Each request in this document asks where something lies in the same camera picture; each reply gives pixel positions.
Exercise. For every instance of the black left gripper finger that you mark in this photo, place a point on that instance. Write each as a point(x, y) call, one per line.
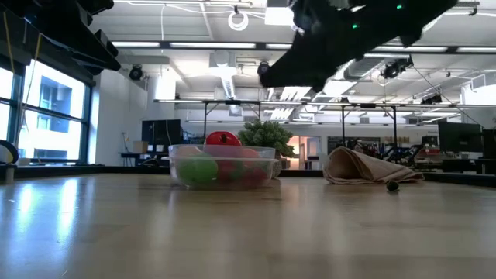
point(106, 66)
point(106, 42)

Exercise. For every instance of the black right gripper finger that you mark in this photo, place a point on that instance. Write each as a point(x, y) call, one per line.
point(298, 71)

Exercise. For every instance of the red toy apple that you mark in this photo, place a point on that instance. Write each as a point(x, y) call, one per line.
point(217, 139)

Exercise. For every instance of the red toy tomato green leaf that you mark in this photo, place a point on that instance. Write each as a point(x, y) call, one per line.
point(226, 168)

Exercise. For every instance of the light green toy ball fruit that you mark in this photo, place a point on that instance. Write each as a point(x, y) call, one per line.
point(197, 170)

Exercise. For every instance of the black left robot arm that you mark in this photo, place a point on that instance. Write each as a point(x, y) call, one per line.
point(31, 23)

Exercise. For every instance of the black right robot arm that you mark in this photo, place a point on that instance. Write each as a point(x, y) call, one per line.
point(387, 23)

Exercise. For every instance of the clear plastic tupperware container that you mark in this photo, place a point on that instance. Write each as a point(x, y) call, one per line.
point(174, 166)

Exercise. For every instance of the green artificial potted plant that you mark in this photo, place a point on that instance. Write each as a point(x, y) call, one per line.
point(267, 135)

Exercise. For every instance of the large office window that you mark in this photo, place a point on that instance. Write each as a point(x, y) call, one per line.
point(50, 116)

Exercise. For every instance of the black computer monitor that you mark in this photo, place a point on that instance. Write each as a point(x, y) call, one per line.
point(459, 137)
point(160, 131)

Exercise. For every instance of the brown cardboard box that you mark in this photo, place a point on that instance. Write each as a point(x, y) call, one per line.
point(140, 147)

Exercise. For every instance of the beige folded towel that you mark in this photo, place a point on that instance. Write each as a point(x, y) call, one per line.
point(360, 166)

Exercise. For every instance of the round black white object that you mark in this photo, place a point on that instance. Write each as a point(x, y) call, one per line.
point(5, 153)

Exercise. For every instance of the small dark round toy fruit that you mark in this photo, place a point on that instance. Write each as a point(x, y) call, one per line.
point(392, 186)

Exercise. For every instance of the black round ceiling camera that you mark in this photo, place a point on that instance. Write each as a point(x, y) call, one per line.
point(135, 73)
point(263, 66)

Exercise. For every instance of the silver ceiling air duct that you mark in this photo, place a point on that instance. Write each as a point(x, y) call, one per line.
point(354, 69)

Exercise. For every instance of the black metal gantry frame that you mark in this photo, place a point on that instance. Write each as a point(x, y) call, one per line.
point(232, 102)
point(368, 105)

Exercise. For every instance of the black hanging camera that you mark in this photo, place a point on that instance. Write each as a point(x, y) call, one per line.
point(395, 67)

